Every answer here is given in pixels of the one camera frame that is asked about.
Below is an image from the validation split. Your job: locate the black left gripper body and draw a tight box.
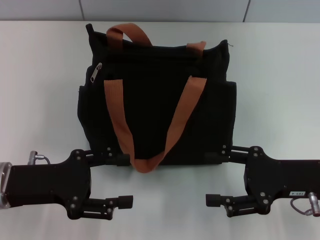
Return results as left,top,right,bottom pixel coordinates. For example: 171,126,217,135
7,149,93,221

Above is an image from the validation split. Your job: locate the silver metal zipper pull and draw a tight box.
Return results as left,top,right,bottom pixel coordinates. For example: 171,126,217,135
89,62,104,84

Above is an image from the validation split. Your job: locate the gripper cable with plug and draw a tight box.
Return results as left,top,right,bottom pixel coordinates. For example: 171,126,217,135
29,149,52,166
289,191,320,216

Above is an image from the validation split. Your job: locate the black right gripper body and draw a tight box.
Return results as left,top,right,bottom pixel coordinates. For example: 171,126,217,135
244,146,320,215

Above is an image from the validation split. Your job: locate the black bag with orange straps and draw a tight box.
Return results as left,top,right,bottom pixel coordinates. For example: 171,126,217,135
76,22,238,175

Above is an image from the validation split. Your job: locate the right gripper cable with plug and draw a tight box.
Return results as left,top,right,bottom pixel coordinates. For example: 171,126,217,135
289,191,320,216

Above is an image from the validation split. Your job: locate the left gripper cable with plug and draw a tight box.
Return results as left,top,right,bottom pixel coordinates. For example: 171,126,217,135
29,149,52,166

